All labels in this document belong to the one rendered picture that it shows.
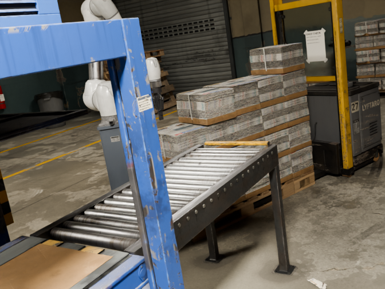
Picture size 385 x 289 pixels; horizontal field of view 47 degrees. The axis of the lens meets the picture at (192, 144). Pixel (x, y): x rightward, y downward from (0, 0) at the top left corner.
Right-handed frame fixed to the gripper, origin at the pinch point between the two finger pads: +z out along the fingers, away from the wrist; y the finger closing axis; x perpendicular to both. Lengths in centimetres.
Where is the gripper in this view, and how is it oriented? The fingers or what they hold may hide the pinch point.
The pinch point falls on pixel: (160, 114)
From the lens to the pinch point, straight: 327.4
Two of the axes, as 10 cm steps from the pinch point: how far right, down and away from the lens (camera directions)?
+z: 1.5, 9.6, 2.3
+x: -7.8, 2.6, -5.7
